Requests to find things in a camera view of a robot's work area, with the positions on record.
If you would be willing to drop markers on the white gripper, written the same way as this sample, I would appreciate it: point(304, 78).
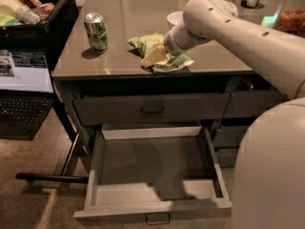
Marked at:
point(172, 44)

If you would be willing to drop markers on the green jalapeno chip bag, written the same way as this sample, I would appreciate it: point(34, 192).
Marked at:
point(145, 44)

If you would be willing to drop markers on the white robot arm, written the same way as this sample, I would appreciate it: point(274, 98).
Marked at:
point(269, 172)

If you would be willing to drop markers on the grey top left drawer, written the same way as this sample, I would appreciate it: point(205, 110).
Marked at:
point(150, 108)

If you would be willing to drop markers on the grey top right drawer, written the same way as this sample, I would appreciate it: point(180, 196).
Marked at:
point(252, 103)

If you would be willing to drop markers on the grey middle right drawer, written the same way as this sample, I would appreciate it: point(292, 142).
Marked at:
point(229, 136)

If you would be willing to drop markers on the open grey middle drawer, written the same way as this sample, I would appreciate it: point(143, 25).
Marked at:
point(154, 180)

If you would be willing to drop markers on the white ceramic bowl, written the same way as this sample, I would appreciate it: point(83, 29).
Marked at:
point(174, 18)

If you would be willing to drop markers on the green silver soda can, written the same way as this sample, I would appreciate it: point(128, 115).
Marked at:
point(96, 31)

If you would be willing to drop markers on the black plastic storage bin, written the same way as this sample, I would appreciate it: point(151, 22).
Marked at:
point(50, 35)

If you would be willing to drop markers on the red snack packet in bin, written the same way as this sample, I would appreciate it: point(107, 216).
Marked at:
point(45, 9)

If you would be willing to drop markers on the clear plastic bottle in bin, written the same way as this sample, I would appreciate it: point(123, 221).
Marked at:
point(27, 15)

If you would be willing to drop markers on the glass jar with snacks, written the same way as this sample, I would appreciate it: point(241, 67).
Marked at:
point(291, 18)

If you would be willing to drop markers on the open black laptop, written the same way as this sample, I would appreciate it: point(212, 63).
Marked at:
point(26, 93)

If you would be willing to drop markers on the white plate in bin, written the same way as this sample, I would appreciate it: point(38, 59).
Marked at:
point(10, 7)

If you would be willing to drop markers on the green packet in bin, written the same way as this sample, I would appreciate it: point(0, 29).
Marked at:
point(8, 20)

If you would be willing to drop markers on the black cart leg bar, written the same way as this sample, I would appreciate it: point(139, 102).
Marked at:
point(54, 178)

